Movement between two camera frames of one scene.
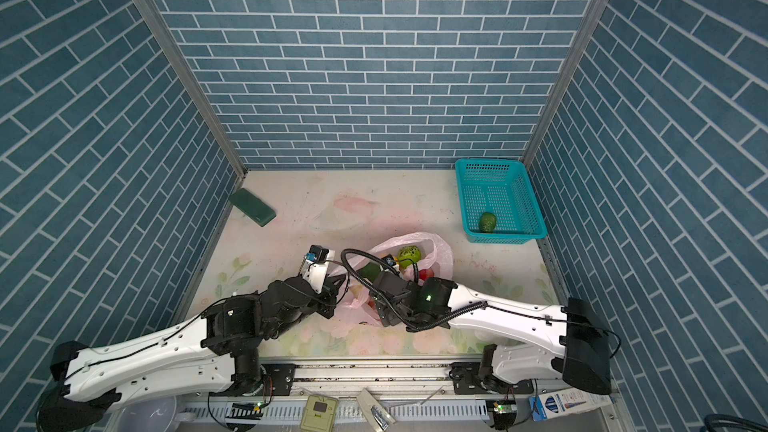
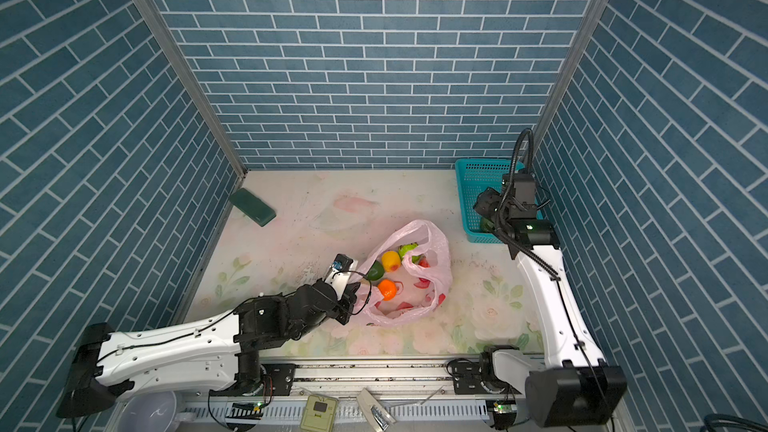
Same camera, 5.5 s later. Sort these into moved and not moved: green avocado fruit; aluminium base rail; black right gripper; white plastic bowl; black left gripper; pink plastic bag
Moved: black left gripper; black right gripper
Not moved: green avocado fruit; pink plastic bag; white plastic bowl; aluminium base rail
